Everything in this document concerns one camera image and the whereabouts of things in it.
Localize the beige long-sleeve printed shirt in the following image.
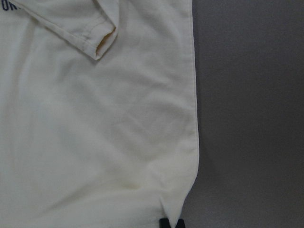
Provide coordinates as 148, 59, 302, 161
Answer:
0, 0, 199, 228

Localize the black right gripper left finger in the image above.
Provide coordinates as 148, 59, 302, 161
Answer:
159, 218, 171, 228

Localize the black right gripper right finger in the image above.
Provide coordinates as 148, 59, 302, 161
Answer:
175, 218, 185, 228

